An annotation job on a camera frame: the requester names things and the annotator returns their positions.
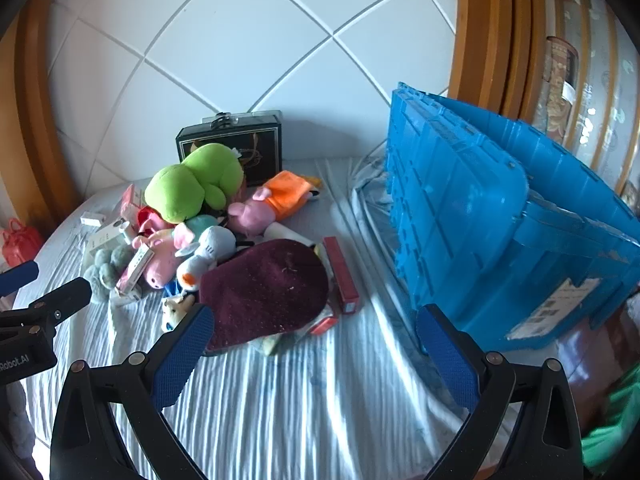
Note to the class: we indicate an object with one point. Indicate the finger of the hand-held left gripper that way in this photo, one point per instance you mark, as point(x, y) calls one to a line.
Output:
point(20, 277)
point(65, 296)

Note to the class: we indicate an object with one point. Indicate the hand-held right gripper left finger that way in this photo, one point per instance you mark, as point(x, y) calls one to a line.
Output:
point(182, 355)

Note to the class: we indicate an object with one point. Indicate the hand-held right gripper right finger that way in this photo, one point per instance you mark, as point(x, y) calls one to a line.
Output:
point(447, 360)

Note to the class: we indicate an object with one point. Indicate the grey plush toy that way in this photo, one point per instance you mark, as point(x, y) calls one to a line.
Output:
point(107, 270)

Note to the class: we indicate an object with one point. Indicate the blue plastic crate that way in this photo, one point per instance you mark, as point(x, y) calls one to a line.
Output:
point(450, 200)

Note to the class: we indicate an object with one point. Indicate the red handbag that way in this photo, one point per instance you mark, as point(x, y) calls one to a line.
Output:
point(20, 245)

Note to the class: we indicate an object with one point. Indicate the small white plush toy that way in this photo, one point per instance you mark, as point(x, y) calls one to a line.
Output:
point(175, 310)

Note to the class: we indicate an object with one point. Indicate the pink and white box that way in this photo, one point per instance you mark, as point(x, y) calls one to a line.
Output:
point(135, 266)

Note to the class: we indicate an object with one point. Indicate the small white box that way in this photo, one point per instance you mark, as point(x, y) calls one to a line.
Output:
point(91, 220)

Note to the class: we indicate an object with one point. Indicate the pink pig plush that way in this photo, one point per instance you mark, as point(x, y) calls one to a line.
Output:
point(162, 260)

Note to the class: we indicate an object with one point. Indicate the maroon plush pouch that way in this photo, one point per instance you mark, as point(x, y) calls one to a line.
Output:
point(265, 290)

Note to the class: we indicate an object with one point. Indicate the white duck plush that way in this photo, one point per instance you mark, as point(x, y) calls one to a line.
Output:
point(210, 250)

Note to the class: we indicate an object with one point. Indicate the small red box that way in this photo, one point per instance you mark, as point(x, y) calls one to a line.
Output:
point(320, 327)

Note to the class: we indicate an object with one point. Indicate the long red box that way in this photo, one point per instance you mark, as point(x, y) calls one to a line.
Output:
point(342, 280)

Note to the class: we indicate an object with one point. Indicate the pig plush in teal outfit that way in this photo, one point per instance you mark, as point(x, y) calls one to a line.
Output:
point(200, 222)

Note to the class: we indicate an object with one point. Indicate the green frog plush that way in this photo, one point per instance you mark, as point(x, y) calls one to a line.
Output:
point(175, 190)

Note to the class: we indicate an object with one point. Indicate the pig plush in orange dress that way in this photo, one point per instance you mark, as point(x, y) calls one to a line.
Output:
point(285, 195)

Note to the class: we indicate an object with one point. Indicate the black gift box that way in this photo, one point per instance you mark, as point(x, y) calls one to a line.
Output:
point(262, 137)

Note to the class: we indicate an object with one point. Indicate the rolled patterned carpet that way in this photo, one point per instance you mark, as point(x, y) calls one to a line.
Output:
point(557, 80)

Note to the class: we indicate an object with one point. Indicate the frosted glass sliding door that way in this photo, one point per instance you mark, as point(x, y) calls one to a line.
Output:
point(605, 85)

